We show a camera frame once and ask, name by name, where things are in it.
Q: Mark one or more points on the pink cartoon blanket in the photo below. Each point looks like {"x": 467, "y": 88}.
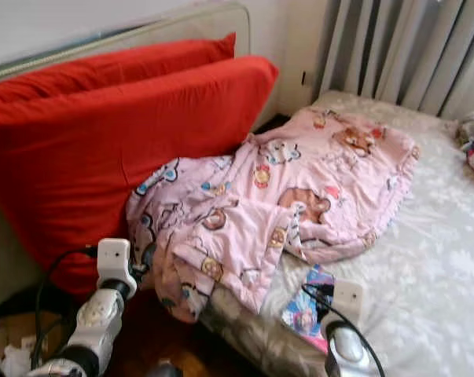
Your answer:
{"x": 307, "y": 188}

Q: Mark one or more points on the bed with beige floral sheet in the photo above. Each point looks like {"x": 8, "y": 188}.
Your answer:
{"x": 425, "y": 259}

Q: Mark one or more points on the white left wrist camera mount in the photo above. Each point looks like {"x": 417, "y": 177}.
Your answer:
{"x": 113, "y": 261}

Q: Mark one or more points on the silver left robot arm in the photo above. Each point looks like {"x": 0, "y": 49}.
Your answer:
{"x": 99, "y": 322}

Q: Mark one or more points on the grey curtain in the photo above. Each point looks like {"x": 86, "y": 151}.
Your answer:
{"x": 402, "y": 55}

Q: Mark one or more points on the colourful comic book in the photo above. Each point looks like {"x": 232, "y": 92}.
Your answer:
{"x": 303, "y": 310}

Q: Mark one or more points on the large red fabric cushion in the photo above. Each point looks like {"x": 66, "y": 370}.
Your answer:
{"x": 95, "y": 173}

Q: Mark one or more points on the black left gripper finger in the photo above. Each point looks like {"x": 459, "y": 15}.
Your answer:
{"x": 149, "y": 254}

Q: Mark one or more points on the brown cardboard piece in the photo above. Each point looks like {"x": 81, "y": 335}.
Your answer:
{"x": 32, "y": 330}

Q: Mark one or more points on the white crumpled tissue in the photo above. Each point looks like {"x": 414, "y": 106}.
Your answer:
{"x": 12, "y": 363}

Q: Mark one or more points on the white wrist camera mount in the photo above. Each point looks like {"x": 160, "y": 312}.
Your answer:
{"x": 348, "y": 301}
{"x": 113, "y": 261}

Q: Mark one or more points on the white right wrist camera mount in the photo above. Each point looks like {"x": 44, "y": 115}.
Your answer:
{"x": 348, "y": 301}

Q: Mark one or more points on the silver left robot leg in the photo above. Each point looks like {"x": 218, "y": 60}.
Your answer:
{"x": 166, "y": 369}

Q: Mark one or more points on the black wall socket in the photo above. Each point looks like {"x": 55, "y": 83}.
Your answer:
{"x": 305, "y": 78}

